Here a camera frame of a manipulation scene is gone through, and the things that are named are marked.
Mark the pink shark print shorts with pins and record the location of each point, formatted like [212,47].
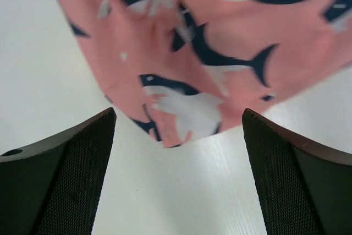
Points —
[183,70]

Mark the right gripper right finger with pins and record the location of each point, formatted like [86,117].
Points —
[303,187]

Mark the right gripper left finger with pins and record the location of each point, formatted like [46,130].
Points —
[53,186]

